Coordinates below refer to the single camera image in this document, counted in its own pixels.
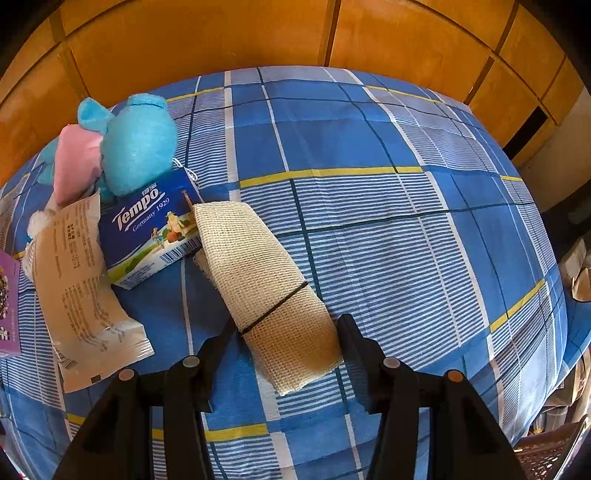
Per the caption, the pink cloth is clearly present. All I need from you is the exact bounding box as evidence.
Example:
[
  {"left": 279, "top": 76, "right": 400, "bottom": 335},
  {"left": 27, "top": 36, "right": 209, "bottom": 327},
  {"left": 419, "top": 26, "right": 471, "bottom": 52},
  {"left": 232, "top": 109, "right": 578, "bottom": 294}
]
[{"left": 53, "top": 124, "right": 106, "bottom": 206}]

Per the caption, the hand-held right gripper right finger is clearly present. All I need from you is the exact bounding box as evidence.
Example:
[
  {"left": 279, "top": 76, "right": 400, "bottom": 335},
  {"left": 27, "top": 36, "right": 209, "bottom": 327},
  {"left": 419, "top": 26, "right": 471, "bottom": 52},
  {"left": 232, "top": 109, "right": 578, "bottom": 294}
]
[{"left": 337, "top": 314, "right": 527, "bottom": 480}]

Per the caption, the white sock bundle blue band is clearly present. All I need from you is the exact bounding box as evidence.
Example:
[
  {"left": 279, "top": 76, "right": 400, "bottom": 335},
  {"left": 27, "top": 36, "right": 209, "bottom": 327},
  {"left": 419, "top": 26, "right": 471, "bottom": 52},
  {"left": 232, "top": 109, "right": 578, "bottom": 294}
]
[{"left": 25, "top": 208, "right": 52, "bottom": 241}]

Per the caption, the blue pocket tissue pack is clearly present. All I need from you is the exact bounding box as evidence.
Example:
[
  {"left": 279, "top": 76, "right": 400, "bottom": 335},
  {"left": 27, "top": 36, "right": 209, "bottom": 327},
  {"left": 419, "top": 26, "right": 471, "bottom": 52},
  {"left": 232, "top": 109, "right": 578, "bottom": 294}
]
[{"left": 99, "top": 168, "right": 205, "bottom": 291}]

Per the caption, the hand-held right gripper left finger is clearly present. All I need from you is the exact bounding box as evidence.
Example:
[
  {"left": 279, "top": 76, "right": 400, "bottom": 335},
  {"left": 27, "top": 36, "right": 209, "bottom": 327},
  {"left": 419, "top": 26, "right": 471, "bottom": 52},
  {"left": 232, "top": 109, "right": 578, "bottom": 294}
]
[{"left": 53, "top": 318, "right": 237, "bottom": 480}]

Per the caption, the blue plush toy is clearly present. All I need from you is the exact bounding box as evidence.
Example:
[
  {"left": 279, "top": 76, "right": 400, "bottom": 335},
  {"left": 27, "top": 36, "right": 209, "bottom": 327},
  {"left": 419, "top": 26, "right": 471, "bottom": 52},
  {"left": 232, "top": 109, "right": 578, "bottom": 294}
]
[{"left": 37, "top": 93, "right": 178, "bottom": 204}]

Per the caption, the rattan chair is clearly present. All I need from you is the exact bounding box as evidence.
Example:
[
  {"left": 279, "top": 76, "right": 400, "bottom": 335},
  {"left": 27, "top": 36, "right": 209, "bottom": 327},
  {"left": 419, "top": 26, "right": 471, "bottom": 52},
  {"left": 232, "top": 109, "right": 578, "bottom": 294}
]
[{"left": 512, "top": 418, "right": 583, "bottom": 480}]

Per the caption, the blue plaid bedsheet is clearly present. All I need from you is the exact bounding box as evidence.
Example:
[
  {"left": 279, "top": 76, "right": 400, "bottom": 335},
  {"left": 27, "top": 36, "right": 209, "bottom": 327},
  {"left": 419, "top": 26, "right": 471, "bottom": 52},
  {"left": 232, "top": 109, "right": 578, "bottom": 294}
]
[{"left": 0, "top": 66, "right": 571, "bottom": 480}]

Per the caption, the beige mesh cloth roll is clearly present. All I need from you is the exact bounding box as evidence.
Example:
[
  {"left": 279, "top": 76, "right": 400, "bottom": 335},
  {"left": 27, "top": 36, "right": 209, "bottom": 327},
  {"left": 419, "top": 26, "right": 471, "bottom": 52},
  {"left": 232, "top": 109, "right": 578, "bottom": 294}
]
[{"left": 191, "top": 200, "right": 345, "bottom": 397}]

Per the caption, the clear wrapped tissue pack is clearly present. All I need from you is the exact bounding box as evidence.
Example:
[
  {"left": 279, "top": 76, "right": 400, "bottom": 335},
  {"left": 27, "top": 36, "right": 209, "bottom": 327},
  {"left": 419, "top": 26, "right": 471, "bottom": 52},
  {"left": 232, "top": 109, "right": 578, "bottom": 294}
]
[{"left": 25, "top": 189, "right": 155, "bottom": 393}]

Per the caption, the wooden wardrobe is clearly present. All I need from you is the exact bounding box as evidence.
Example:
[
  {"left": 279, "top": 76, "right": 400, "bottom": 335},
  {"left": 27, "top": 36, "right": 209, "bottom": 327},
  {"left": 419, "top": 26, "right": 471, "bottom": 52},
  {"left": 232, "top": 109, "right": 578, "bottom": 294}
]
[{"left": 0, "top": 0, "right": 591, "bottom": 162}]

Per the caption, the purple cardboard tissue box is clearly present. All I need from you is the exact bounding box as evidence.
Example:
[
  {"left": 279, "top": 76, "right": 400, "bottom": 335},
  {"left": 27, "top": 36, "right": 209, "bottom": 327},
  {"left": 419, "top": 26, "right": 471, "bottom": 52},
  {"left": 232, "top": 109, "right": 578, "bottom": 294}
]
[{"left": 0, "top": 249, "right": 23, "bottom": 358}]

